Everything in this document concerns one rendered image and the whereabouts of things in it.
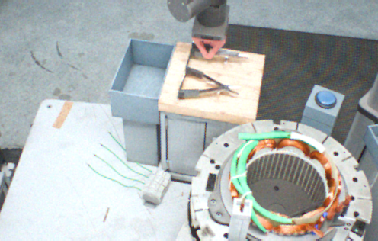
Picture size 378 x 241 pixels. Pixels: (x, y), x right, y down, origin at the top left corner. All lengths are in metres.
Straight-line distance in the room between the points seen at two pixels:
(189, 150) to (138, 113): 0.15
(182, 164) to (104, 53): 1.57
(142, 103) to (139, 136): 0.15
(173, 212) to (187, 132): 0.21
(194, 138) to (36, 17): 2.01
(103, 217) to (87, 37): 1.71
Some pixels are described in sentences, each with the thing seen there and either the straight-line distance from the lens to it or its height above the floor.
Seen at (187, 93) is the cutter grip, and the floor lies 1.09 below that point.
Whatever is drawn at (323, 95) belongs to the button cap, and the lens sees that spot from 1.18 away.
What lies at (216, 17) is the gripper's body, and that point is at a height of 1.21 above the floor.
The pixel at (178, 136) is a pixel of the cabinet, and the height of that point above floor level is 0.95.
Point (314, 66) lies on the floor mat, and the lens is 2.75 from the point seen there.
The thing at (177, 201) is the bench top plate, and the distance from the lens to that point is 1.29.
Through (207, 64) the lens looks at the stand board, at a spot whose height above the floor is 1.07.
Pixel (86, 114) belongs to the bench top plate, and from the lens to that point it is 1.46.
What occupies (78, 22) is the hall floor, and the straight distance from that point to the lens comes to 2.97.
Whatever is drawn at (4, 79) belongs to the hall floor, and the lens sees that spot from 2.74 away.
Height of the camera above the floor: 1.89
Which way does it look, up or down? 50 degrees down
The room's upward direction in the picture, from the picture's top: 1 degrees clockwise
